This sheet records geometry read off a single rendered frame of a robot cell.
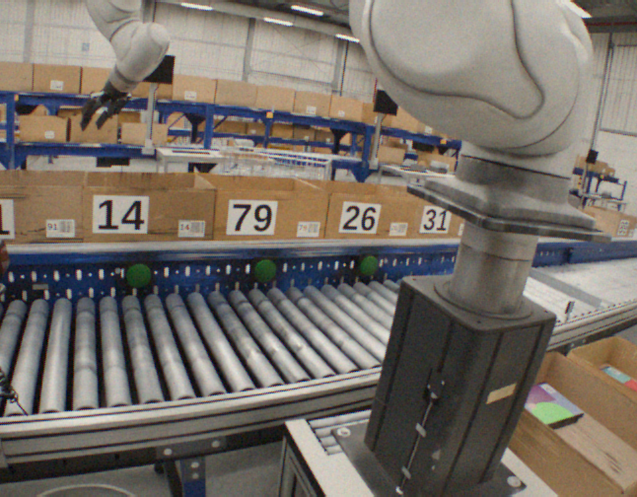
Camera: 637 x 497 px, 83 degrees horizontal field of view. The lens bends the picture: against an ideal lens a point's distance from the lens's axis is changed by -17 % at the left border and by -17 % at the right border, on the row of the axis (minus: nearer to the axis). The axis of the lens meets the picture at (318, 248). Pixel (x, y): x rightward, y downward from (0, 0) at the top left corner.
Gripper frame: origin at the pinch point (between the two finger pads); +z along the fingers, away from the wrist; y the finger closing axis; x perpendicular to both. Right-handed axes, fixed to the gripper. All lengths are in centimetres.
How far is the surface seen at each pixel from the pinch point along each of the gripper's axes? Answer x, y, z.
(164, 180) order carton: -20.8, 24.8, 8.4
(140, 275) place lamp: -52, -5, -1
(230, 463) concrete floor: -127, 17, 37
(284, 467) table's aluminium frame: -102, -21, -42
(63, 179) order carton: -8.7, -5.6, 21.5
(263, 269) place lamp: -64, 28, -15
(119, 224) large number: -35.6, -4.7, -1.3
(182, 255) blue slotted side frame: -51, 7, -7
